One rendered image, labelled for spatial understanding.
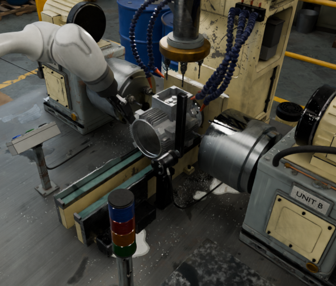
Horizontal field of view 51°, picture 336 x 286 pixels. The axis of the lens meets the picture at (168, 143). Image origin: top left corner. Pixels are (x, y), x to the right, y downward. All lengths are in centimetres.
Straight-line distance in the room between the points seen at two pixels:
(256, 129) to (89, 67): 54
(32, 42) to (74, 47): 16
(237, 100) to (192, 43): 35
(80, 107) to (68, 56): 67
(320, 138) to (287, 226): 28
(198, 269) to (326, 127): 52
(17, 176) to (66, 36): 75
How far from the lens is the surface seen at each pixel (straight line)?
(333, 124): 96
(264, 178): 107
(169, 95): 138
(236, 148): 112
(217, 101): 135
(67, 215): 127
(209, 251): 109
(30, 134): 128
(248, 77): 139
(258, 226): 120
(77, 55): 98
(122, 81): 142
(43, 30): 110
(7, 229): 138
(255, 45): 134
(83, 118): 166
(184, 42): 121
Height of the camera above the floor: 180
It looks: 38 degrees down
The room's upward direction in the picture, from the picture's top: 2 degrees clockwise
